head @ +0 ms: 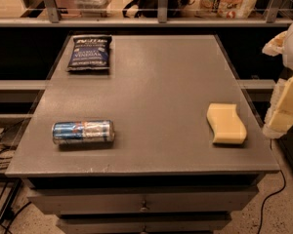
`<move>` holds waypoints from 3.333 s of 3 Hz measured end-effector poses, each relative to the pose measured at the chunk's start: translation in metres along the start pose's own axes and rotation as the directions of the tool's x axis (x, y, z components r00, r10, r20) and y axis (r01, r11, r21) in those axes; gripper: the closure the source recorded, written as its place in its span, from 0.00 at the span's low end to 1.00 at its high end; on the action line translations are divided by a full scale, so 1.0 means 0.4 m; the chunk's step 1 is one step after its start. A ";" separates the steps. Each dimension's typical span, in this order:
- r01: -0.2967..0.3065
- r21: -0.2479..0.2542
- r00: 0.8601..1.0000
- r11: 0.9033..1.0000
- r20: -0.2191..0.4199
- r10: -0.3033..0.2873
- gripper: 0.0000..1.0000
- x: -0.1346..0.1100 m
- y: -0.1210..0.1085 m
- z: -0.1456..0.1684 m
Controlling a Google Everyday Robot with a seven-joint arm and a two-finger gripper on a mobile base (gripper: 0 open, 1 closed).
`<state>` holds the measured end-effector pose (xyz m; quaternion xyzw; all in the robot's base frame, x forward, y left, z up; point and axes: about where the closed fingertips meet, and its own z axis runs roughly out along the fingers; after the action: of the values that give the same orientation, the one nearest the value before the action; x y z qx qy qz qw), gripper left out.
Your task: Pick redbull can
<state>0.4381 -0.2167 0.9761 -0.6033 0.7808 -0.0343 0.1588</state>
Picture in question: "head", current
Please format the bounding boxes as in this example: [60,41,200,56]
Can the blue silver redbull can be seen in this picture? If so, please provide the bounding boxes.
[52,120,115,144]

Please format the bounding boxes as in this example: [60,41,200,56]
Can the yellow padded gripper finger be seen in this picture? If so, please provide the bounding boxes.
[262,31,287,57]
[263,76,293,138]

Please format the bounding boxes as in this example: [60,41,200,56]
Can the black cables left floor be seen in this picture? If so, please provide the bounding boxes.
[0,120,33,234]

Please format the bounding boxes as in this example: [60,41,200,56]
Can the grey metal shelf rail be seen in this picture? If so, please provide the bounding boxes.
[0,0,293,27]

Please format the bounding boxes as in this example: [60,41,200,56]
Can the black bag on shelf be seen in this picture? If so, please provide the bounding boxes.
[122,0,195,18]

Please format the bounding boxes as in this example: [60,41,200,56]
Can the grey drawer cabinet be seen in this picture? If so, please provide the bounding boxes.
[7,35,279,234]

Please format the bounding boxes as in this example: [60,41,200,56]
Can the yellow sponge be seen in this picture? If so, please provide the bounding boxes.
[207,103,247,144]

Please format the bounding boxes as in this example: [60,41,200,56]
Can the blue chips bag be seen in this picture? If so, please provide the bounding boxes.
[67,35,112,71]

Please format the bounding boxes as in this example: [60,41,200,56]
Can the black cable right floor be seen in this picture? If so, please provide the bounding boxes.
[256,139,287,234]

